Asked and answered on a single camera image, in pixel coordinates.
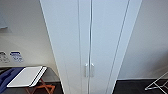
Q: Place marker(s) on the orange folding stand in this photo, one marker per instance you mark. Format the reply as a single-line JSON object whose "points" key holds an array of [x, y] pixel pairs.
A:
{"points": [[43, 87]]}

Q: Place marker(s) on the wall sign blue print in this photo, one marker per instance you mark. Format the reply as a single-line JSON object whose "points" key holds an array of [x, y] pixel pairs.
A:
{"points": [[16, 56]]}

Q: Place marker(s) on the white metal folding rack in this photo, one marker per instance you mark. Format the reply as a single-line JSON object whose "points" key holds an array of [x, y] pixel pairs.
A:
{"points": [[160, 83]]}

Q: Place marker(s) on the white wardrobe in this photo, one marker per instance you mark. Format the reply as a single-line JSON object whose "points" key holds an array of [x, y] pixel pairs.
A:
{"points": [[133, 20]]}

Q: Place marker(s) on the white flat board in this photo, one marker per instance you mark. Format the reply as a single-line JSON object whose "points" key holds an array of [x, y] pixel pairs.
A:
{"points": [[25, 76]]}

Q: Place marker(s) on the grey wall panel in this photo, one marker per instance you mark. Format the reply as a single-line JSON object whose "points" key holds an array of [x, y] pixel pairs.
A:
{"points": [[2, 21]]}

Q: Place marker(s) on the blue fabric bag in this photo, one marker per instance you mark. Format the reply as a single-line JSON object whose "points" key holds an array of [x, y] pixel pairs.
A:
{"points": [[8, 78]]}

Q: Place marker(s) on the wall sign dark print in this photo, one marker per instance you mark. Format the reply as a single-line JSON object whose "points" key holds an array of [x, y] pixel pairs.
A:
{"points": [[3, 56]]}

